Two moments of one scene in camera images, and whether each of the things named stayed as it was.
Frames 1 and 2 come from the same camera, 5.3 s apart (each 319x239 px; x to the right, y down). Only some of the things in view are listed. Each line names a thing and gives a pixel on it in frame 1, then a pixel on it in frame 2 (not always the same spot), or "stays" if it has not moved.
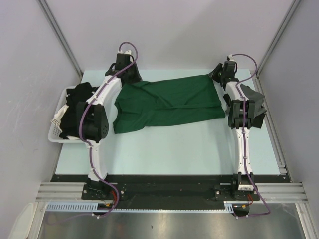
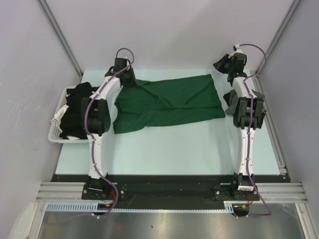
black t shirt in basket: [81, 92] stays
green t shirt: [168, 100] stays
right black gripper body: [218, 73] -> [225, 66]
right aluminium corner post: [294, 6] stays
